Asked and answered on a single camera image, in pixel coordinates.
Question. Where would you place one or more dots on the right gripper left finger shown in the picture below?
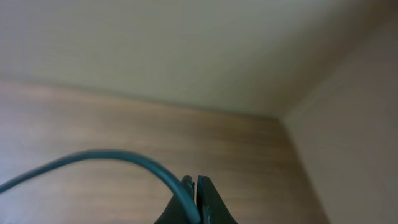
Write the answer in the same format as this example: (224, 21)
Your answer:
(174, 212)

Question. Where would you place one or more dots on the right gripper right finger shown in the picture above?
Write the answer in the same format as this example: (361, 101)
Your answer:
(210, 205)

